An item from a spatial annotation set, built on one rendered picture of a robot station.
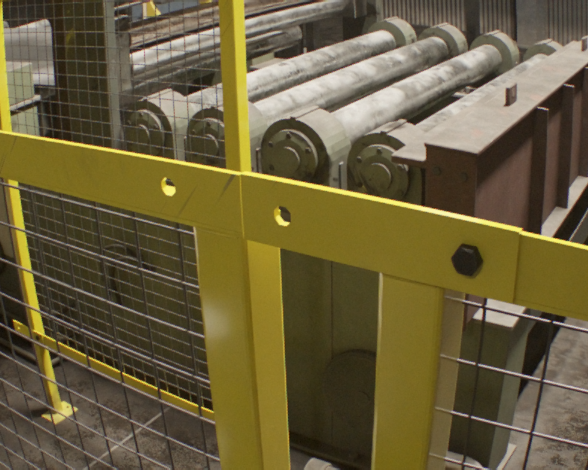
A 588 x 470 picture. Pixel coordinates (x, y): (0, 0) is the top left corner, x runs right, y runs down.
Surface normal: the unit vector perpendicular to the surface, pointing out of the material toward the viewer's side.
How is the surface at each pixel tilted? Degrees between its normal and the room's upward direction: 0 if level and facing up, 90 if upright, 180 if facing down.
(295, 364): 90
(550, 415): 0
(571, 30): 90
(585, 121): 90
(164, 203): 90
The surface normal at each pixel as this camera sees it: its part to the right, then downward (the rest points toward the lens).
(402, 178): -0.29, 0.37
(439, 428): 0.84, 0.19
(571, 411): -0.04, -0.91
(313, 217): -0.55, 0.36
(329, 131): 0.62, -0.43
